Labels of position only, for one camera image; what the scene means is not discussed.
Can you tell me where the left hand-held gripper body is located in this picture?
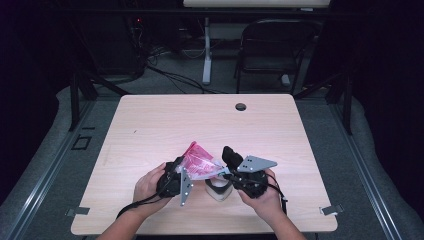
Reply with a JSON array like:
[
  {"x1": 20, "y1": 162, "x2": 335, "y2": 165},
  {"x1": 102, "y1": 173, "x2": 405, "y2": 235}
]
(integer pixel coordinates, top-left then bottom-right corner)
[{"x1": 155, "y1": 161, "x2": 195, "y2": 207}]

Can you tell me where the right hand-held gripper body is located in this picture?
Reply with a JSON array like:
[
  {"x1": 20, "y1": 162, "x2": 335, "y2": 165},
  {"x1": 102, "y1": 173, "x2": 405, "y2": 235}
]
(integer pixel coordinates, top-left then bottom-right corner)
[{"x1": 231, "y1": 155, "x2": 279, "y2": 200}]

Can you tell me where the red printed plastic packet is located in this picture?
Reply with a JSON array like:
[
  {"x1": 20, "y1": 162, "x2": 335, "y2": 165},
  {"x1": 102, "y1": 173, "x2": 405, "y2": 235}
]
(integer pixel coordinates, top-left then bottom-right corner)
[{"x1": 181, "y1": 141, "x2": 232, "y2": 181}]

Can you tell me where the person's right hand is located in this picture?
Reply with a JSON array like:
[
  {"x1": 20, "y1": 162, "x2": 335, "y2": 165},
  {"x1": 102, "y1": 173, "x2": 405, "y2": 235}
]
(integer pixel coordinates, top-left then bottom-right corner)
[{"x1": 237, "y1": 168, "x2": 285, "y2": 222}]

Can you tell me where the person's left hand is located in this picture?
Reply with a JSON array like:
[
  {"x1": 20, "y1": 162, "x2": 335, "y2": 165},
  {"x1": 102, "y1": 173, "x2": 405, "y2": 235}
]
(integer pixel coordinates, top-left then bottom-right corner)
[{"x1": 132, "y1": 162, "x2": 173, "y2": 220}]

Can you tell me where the black metal stand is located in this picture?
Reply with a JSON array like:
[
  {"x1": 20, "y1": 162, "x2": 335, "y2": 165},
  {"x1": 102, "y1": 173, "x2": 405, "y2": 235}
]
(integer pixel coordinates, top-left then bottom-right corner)
[
  {"x1": 293, "y1": 71, "x2": 354, "y2": 136},
  {"x1": 68, "y1": 71, "x2": 132, "y2": 132}
]

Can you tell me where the black folding chair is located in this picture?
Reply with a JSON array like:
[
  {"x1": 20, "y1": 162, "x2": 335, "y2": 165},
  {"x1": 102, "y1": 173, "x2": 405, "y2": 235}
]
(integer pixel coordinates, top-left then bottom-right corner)
[{"x1": 234, "y1": 18, "x2": 324, "y2": 96}]

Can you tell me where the dark equipment cabinet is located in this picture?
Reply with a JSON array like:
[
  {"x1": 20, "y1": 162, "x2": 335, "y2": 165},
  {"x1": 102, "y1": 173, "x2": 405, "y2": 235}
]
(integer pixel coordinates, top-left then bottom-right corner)
[{"x1": 96, "y1": 13, "x2": 148, "y2": 76}]

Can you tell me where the white desk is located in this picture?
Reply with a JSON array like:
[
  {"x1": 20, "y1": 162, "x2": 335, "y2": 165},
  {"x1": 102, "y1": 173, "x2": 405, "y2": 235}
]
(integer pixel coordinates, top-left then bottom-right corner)
[{"x1": 182, "y1": 0, "x2": 332, "y2": 86}]

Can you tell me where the right hand-held gripper cable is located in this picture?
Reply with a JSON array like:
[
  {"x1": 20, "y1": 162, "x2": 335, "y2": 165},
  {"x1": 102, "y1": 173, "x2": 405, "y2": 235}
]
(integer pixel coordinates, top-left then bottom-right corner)
[{"x1": 264, "y1": 171, "x2": 289, "y2": 216}]

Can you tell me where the hand-held gripper cable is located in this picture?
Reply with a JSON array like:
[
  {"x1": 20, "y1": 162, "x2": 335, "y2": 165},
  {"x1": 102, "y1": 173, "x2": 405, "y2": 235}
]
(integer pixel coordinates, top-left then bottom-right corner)
[
  {"x1": 115, "y1": 191, "x2": 164, "y2": 220},
  {"x1": 264, "y1": 171, "x2": 289, "y2": 216}
]

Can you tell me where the left hand-held gripper cable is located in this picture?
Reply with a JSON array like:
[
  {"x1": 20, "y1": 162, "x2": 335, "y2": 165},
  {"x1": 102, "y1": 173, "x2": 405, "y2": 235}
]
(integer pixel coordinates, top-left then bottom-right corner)
[{"x1": 115, "y1": 191, "x2": 164, "y2": 220}]

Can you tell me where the grey metal bracket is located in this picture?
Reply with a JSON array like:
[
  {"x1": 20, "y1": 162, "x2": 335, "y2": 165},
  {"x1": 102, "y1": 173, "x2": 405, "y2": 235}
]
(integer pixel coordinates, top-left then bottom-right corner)
[
  {"x1": 319, "y1": 203, "x2": 345, "y2": 217},
  {"x1": 65, "y1": 206, "x2": 91, "y2": 218}
]

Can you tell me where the black floor cable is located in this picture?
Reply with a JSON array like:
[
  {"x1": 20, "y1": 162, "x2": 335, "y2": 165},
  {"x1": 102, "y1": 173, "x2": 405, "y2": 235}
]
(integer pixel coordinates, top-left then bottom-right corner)
[{"x1": 144, "y1": 63, "x2": 231, "y2": 95}]

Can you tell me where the aluminium floor rail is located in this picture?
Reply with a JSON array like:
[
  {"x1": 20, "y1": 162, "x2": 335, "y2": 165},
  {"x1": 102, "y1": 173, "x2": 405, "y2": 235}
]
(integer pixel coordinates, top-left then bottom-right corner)
[
  {"x1": 331, "y1": 99, "x2": 406, "y2": 240},
  {"x1": 4, "y1": 99, "x2": 98, "y2": 240}
]

